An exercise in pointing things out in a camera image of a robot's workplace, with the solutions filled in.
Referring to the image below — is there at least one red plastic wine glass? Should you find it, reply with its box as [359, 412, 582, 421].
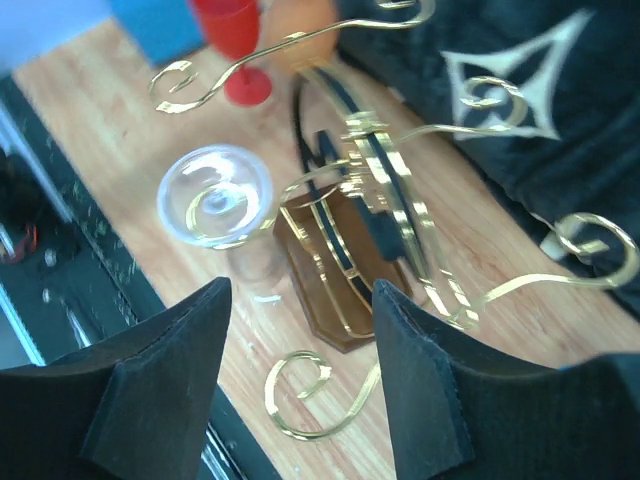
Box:
[191, 0, 272, 107]

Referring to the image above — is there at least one orange plastic wine glass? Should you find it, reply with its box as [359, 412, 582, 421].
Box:
[264, 0, 338, 72]

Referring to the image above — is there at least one black floral pillow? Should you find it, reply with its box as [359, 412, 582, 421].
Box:
[335, 1, 639, 316]

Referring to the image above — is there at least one gold wire glass rack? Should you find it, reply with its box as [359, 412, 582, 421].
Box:
[148, 1, 639, 442]

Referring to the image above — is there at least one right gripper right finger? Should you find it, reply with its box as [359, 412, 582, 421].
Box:
[373, 280, 639, 479]

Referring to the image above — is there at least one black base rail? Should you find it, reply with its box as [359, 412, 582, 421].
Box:
[1, 76, 277, 479]

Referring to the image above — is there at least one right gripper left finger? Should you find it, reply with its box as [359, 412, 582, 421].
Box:
[1, 277, 232, 479]

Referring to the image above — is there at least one blue cloth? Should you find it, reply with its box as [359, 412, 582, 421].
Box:
[108, 0, 205, 66]

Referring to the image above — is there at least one clear glass wine glass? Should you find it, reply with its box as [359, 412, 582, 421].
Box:
[156, 144, 286, 304]

